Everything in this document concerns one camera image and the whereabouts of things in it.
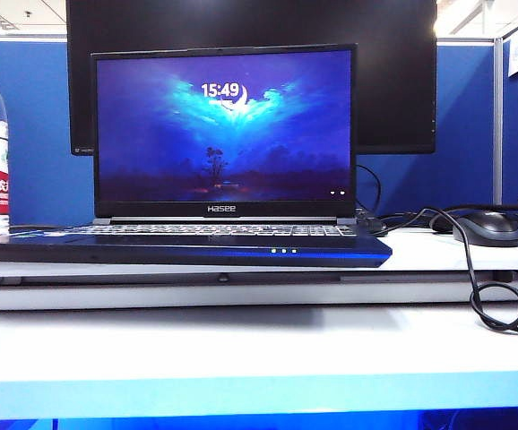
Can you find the black Hasee laptop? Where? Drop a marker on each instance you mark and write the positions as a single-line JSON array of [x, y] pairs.
[[223, 134]]

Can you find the white raised desk platform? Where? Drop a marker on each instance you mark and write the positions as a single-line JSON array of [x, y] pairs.
[[241, 296]]

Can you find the black desktop keyboard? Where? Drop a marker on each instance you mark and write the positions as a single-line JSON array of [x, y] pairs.
[[371, 222]]

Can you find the black ASUS monitor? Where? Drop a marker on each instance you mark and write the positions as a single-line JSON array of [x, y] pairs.
[[398, 67]]

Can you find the wide blue partition panel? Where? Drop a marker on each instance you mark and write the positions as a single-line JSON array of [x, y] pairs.
[[465, 134]]

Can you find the black grey computer mouse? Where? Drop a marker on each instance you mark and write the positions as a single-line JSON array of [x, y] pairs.
[[489, 229]]

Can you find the grey partition post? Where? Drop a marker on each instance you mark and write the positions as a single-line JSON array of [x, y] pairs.
[[498, 134]]

